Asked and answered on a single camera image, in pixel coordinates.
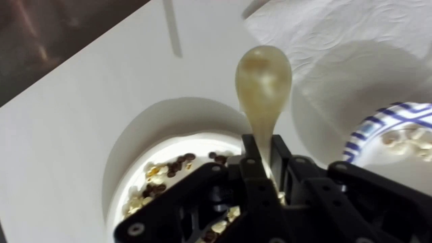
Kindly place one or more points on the blue patterned bowl with popcorn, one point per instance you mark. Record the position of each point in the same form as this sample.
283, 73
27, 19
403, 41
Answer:
395, 142

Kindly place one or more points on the white plate with popcorn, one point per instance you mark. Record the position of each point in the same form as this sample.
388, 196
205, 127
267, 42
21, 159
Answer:
164, 163

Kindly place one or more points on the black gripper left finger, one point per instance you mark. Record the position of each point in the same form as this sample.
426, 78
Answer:
256, 189

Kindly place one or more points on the large white paper towel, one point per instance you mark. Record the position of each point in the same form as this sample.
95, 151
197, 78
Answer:
348, 57

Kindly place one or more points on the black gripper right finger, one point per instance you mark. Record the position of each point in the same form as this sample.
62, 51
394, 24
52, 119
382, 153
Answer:
290, 172

